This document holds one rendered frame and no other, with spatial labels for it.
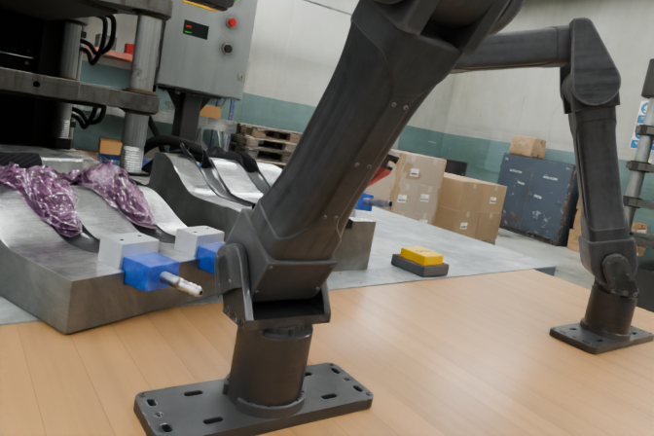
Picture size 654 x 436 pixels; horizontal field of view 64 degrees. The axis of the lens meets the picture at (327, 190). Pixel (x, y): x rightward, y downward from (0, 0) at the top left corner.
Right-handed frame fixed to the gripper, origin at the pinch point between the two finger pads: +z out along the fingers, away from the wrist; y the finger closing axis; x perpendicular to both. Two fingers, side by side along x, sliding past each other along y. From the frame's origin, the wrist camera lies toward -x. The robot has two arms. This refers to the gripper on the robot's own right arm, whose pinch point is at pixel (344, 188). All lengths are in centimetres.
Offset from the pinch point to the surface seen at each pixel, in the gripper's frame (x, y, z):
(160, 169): -27.2, 18.1, 16.9
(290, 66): -606, -406, 81
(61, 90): -75, 26, 24
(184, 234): 9.1, 30.4, 7.3
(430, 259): 9.8, -20.0, 5.8
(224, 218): -2.5, 17.6, 11.0
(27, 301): 13, 46, 15
